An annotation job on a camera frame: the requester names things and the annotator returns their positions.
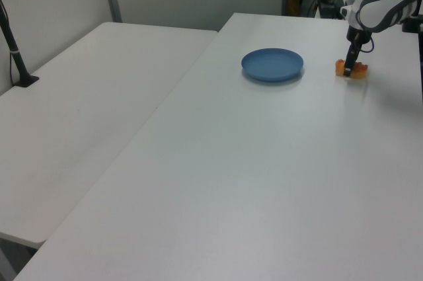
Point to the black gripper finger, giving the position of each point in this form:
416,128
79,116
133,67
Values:
349,63
358,52

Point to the white and dark gripper body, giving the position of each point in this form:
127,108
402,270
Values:
355,24

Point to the orange glazed bread roll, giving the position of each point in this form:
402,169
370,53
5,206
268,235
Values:
359,71

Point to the black background equipment box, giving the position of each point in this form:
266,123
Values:
327,6

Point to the round blue plate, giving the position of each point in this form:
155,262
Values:
271,63

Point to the white side table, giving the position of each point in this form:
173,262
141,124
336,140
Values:
82,112

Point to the black camera stand base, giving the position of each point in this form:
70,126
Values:
411,24

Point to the black pole camera stand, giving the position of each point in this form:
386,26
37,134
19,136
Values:
15,53

